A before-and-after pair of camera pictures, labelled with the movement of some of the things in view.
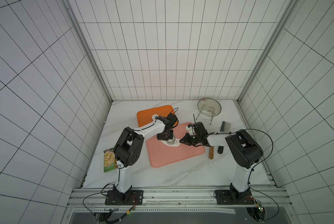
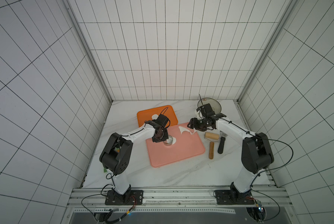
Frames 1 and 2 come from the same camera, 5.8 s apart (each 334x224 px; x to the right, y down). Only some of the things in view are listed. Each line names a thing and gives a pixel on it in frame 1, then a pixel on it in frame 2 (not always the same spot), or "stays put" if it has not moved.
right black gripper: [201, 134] -> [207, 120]
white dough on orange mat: [153, 116] stays put
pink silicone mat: [160, 154] stays put
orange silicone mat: [144, 117] stays put
